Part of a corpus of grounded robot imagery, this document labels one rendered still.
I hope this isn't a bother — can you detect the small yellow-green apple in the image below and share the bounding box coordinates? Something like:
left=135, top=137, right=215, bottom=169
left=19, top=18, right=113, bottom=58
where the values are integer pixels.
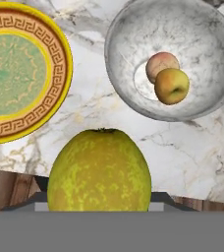
left=154, top=67, right=191, bottom=106

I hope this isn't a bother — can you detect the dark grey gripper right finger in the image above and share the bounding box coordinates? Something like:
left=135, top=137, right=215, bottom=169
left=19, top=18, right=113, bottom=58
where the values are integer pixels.
left=148, top=191, right=196, bottom=213

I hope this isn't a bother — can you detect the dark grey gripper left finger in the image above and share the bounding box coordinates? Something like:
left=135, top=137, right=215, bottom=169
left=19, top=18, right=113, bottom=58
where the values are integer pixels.
left=1, top=175, right=50, bottom=213

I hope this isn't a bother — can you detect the yellow rimmed patterned plate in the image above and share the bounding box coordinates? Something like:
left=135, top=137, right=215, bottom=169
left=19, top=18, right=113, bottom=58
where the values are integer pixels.
left=0, top=5, right=74, bottom=146

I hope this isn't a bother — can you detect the grey marbled bowl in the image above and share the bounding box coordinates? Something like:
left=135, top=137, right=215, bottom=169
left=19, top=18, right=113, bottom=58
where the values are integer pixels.
left=104, top=0, right=224, bottom=123

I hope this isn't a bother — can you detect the pale pink peach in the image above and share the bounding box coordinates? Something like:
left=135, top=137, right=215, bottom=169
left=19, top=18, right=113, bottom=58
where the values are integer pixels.
left=145, top=51, right=181, bottom=85

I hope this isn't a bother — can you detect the large yellow-green fruit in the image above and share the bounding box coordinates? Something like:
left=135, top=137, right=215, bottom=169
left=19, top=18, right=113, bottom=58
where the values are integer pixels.
left=46, top=128, right=152, bottom=213

